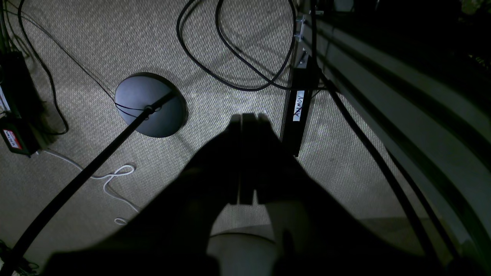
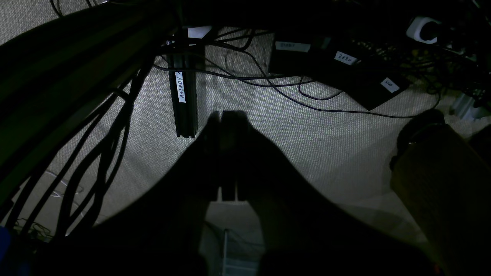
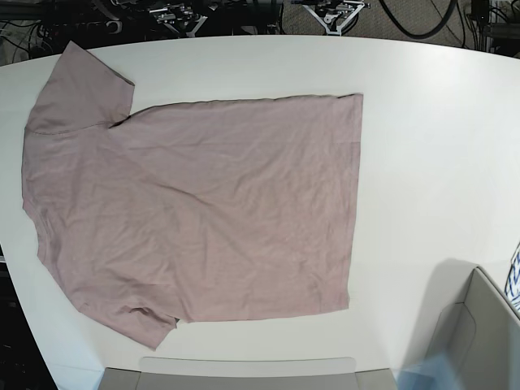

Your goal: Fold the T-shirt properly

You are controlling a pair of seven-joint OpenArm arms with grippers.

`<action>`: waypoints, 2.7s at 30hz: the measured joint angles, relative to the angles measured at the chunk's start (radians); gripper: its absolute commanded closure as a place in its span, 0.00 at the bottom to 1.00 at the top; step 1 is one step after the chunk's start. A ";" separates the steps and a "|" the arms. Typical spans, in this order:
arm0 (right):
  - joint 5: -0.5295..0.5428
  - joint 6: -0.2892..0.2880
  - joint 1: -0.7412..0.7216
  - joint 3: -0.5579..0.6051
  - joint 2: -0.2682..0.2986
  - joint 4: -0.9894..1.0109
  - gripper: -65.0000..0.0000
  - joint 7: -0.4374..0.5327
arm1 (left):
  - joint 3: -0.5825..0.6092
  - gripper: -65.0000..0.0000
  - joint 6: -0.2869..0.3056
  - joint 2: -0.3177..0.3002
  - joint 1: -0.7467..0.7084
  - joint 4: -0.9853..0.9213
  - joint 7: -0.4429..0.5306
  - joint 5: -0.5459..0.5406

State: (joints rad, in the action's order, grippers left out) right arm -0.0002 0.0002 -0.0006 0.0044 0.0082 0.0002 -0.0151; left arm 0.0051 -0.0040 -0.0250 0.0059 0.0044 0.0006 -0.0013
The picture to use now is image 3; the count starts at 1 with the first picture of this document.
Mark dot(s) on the pink T-shirt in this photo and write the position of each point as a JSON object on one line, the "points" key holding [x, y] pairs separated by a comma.
{"points": [[195, 211]]}

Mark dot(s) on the blue blurry object bottom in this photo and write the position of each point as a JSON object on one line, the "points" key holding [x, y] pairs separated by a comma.
{"points": [[433, 373]]}

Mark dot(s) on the grey cardboard box right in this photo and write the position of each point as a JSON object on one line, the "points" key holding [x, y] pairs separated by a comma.
{"points": [[480, 336]]}

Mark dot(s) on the blue white patterned cloth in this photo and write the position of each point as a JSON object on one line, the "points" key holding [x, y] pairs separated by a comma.
{"points": [[512, 285]]}

